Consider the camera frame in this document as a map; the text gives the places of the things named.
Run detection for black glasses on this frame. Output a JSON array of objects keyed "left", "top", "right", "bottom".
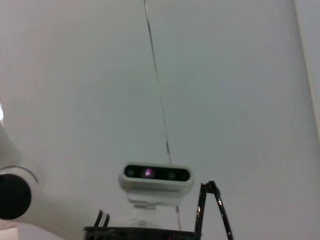
[{"left": 83, "top": 180, "right": 235, "bottom": 240}]

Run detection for white robot head camera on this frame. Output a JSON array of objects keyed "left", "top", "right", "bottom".
[{"left": 118, "top": 161, "right": 195, "bottom": 198}]

